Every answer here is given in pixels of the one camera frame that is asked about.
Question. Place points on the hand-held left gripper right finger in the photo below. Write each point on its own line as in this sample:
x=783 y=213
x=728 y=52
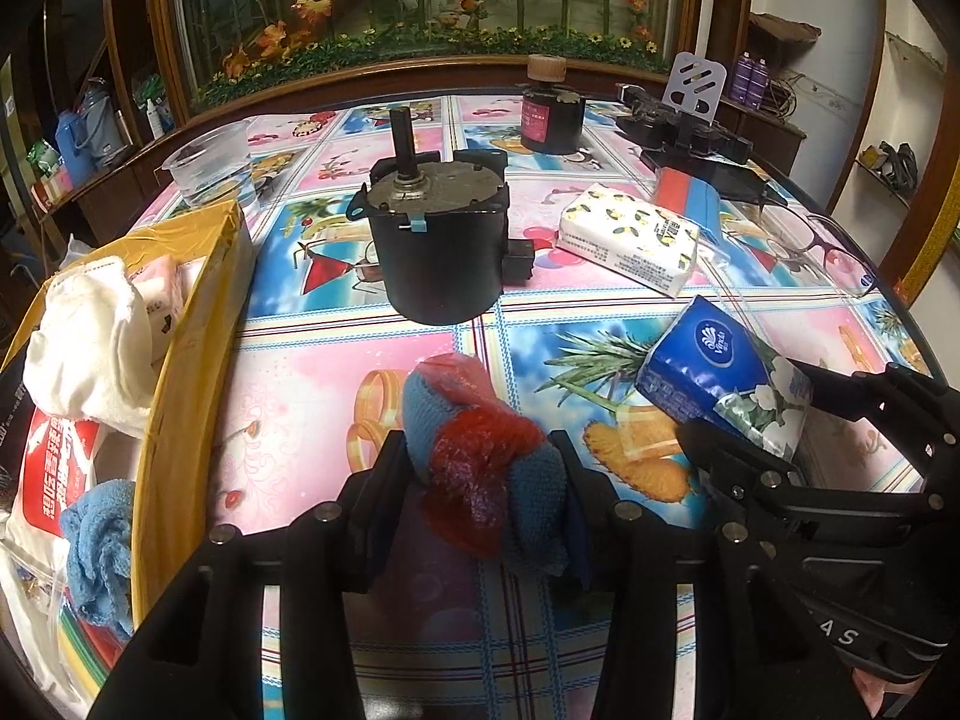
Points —
x=577 y=532

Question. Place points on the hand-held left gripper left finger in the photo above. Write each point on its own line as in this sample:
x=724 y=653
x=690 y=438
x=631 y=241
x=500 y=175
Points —
x=379 y=480

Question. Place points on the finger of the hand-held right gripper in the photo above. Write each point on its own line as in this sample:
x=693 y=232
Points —
x=757 y=480
x=922 y=412

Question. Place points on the blue towel with red bag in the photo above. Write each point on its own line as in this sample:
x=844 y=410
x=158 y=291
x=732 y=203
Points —
x=480 y=450

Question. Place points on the blue flower print tissue pack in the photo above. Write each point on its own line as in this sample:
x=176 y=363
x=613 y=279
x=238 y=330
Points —
x=705 y=360

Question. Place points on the yellow taped cardboard box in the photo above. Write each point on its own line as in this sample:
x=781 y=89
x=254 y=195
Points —
x=202 y=330

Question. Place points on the plain blue towel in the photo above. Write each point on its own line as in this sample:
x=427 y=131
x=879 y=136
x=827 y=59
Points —
x=97 y=547

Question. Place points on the pink tissue pack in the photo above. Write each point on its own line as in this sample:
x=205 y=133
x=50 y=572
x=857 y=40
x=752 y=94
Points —
x=161 y=285

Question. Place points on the white towel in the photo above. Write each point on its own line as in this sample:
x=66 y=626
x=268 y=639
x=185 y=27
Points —
x=90 y=345

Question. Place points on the white bag with red label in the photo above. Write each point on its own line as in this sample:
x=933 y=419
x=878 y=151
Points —
x=60 y=480

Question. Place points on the bagged coloured sponges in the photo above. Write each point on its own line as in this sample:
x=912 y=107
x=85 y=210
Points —
x=82 y=641

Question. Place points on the black plastic bag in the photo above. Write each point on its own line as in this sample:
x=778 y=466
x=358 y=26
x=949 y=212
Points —
x=15 y=427

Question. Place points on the eyeglasses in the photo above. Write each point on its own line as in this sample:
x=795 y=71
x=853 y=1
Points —
x=846 y=261

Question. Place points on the black cylindrical motor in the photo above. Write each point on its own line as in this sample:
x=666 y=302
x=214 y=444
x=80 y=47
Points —
x=442 y=240

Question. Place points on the lemon print tissue pack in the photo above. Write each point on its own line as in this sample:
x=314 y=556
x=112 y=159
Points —
x=630 y=232

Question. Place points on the red blue flat case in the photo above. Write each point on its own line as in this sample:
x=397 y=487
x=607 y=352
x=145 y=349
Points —
x=686 y=191

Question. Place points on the low wooden side cabinet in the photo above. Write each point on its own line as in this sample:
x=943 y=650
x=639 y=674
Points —
x=765 y=135

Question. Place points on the black devices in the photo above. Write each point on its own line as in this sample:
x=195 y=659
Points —
x=705 y=139

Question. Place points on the clear plastic cup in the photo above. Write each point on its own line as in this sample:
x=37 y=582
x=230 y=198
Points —
x=210 y=165

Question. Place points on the purple can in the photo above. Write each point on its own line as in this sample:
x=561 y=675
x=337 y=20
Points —
x=745 y=79
x=760 y=81

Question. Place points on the white slotted phone stand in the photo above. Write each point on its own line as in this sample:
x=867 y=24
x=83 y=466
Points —
x=670 y=101

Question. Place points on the wooden sideboard cabinet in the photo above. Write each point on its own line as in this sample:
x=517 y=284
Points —
x=112 y=187

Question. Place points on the black jar with wooden lid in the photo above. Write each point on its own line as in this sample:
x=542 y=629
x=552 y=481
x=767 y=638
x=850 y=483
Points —
x=551 y=120

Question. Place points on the white spray bottle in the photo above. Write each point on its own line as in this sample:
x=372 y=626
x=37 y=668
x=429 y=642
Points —
x=156 y=120

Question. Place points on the pink box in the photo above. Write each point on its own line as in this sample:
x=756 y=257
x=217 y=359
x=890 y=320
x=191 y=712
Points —
x=52 y=187

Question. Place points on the grey thermos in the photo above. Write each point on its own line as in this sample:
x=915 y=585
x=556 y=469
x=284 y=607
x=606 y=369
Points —
x=103 y=127

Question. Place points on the blue thermos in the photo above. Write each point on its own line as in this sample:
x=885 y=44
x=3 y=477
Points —
x=73 y=150

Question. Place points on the green packet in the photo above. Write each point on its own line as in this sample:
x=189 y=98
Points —
x=43 y=159

